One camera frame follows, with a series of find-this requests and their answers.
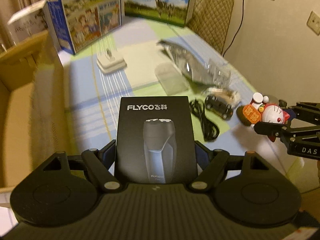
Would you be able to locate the black toy car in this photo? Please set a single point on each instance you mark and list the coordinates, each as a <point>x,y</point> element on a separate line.
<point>219,107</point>

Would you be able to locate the blue milk carton box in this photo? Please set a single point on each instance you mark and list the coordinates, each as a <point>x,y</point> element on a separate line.
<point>78,23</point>

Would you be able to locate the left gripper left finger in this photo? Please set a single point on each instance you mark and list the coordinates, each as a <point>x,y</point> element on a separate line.
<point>105,155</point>

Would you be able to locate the white charger plug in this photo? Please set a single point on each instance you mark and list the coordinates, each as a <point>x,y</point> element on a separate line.
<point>110,61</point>

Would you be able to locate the black Flyco shaver box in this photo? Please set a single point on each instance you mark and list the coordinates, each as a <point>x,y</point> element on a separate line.
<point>155,140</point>

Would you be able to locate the white product box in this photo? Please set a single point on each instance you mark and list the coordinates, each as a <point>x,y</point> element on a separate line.
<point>28,21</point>

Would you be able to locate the red Doraemon figurine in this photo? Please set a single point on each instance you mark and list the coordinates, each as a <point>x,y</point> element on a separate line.
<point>260,109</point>

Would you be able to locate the silver foil pouch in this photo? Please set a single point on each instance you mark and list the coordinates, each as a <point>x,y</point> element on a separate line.
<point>187,63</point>

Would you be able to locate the clear bag with white pads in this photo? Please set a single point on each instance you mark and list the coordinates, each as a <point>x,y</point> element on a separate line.
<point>216,75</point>

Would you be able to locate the quilted beige chair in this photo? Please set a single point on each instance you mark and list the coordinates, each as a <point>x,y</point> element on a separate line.
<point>210,21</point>

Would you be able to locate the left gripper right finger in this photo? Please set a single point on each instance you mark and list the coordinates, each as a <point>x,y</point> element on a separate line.
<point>204,156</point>

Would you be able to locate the green cow milk box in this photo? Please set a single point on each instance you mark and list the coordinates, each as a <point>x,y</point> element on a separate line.
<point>157,0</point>

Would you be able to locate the bag of cotton swabs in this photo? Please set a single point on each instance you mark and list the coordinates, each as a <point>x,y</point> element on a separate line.
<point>230,97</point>

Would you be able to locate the brown cardboard box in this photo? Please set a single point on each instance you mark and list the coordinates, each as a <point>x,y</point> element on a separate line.
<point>33,120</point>

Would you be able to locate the clear plastic container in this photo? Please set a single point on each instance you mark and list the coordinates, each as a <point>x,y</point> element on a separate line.
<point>171,79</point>

